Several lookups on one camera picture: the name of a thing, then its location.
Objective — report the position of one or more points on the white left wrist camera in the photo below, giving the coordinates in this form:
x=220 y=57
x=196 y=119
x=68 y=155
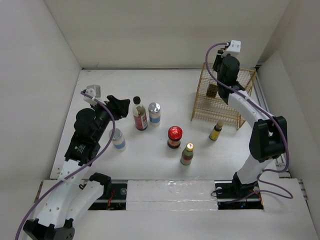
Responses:
x=93 y=91

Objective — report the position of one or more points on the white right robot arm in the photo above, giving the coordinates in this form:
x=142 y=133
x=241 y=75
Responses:
x=268 y=139

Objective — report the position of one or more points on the red lid sauce jar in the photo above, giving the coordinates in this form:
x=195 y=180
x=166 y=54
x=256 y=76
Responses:
x=175 y=134

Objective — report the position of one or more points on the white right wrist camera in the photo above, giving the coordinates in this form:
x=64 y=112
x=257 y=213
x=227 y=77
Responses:
x=232 y=48

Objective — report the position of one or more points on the spice jar silver lid blue label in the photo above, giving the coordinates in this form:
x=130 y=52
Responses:
x=118 y=140

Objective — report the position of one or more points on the black mounting rail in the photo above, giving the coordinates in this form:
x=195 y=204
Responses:
x=117 y=200

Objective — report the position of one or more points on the small yellow label bottle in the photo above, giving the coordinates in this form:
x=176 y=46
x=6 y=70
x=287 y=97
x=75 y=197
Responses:
x=216 y=130

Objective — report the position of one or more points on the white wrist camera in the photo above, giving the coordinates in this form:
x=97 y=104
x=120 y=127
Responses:
x=93 y=91
x=232 y=48

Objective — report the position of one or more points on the tall clear dispenser bottle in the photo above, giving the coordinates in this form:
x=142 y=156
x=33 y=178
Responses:
x=212 y=90

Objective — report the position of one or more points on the gold wire basket rack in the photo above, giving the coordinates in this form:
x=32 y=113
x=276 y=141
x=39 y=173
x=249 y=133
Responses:
x=213 y=109

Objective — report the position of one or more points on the dark sauce bottle black cap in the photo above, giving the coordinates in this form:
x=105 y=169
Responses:
x=139 y=114

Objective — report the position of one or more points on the green red sauce bottle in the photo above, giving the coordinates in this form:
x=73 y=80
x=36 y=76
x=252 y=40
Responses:
x=187 y=154

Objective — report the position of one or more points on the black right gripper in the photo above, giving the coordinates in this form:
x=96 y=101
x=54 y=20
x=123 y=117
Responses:
x=218 y=59

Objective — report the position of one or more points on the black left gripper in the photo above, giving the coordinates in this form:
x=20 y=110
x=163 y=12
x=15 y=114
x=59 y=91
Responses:
x=118 y=107

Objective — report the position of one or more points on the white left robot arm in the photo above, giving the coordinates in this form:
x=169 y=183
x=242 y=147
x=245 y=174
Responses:
x=68 y=200

